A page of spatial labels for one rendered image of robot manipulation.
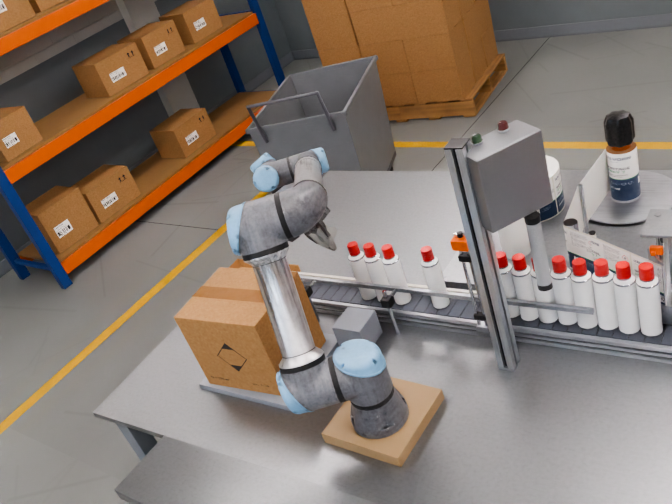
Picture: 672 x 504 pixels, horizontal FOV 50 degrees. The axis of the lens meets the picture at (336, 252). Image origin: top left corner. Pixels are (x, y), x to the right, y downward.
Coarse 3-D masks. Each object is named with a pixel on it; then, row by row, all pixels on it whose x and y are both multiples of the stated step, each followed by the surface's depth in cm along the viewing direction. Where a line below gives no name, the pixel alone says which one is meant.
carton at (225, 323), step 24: (216, 288) 213; (240, 288) 209; (192, 312) 206; (216, 312) 202; (240, 312) 198; (264, 312) 195; (312, 312) 214; (192, 336) 208; (216, 336) 202; (240, 336) 197; (264, 336) 195; (312, 336) 214; (216, 360) 210; (240, 360) 204; (264, 360) 198; (216, 384) 219; (240, 384) 212; (264, 384) 206
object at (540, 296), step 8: (536, 280) 185; (536, 288) 187; (552, 288) 187; (536, 296) 189; (544, 296) 187; (552, 296) 188; (544, 312) 190; (552, 312) 190; (544, 320) 192; (552, 320) 191
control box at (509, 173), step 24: (504, 144) 155; (528, 144) 156; (480, 168) 154; (504, 168) 156; (528, 168) 159; (480, 192) 158; (504, 192) 159; (528, 192) 162; (480, 216) 164; (504, 216) 162
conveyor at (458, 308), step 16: (320, 288) 240; (336, 288) 237; (352, 288) 234; (368, 304) 224; (416, 304) 217; (432, 304) 215; (464, 304) 210; (480, 320) 202; (512, 320) 199; (608, 336) 182; (624, 336) 181; (640, 336) 179
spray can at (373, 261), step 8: (368, 248) 212; (368, 256) 214; (376, 256) 214; (368, 264) 215; (376, 264) 214; (368, 272) 218; (376, 272) 216; (384, 272) 217; (376, 280) 218; (384, 280) 218
